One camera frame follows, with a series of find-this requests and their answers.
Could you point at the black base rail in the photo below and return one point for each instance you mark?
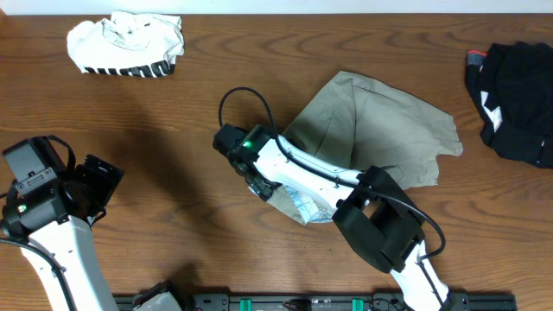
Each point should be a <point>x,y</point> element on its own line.
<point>315,302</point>

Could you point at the black garment with white marks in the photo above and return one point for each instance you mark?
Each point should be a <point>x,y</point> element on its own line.
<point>511,87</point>

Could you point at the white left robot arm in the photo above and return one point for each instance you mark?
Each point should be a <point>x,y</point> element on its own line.
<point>64,259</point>

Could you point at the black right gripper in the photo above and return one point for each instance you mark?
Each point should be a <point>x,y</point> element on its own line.
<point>262,188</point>

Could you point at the white black folded shirt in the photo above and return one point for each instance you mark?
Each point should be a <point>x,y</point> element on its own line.
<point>139,45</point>

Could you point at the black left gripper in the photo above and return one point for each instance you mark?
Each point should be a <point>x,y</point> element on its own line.
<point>101,178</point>

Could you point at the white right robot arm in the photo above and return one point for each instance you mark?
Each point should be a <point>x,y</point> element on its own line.
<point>372,212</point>

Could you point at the khaki green shorts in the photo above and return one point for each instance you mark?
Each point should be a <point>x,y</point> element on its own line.
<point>357,122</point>

